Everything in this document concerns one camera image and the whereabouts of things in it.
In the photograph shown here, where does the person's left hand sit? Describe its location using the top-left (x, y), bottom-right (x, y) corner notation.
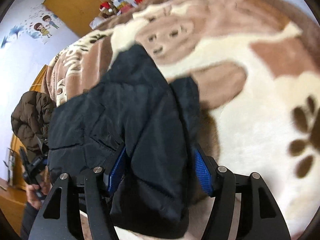
top-left (26, 172), bottom-right (52, 210)

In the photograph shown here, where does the black puffer jacket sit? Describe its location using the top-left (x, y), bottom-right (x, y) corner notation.
top-left (46, 44), bottom-right (202, 239)

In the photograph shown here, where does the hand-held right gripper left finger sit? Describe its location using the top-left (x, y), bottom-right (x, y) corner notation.
top-left (28, 144), bottom-right (127, 240)

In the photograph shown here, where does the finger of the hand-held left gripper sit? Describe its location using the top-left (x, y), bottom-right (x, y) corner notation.
top-left (19, 147), bottom-right (29, 173)

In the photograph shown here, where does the cartoon couple wall sticker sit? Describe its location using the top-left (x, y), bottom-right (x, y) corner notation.
top-left (29, 4), bottom-right (61, 46)

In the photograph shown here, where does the wooden desk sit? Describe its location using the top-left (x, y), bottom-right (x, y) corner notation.
top-left (0, 177), bottom-right (28, 230)

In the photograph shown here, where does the brown puffer jacket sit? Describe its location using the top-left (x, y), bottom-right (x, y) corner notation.
top-left (11, 91), bottom-right (55, 157)

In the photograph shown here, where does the brown and cream printed blanket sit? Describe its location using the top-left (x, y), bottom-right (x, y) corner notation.
top-left (41, 0), bottom-right (320, 240)

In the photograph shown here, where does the red santa hat plush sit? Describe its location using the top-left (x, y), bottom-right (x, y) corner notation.
top-left (98, 1), bottom-right (113, 18)

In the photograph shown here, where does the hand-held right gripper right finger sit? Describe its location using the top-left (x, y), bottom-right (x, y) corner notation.
top-left (192, 147), bottom-right (292, 240)

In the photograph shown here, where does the person's left forearm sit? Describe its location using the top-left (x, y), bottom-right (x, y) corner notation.
top-left (20, 200), bottom-right (50, 240)

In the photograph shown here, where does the yellow snack box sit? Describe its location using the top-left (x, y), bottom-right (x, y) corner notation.
top-left (116, 2), bottom-right (133, 14)

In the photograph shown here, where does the wooden door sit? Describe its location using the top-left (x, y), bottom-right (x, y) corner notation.
top-left (42, 0), bottom-right (121, 38)

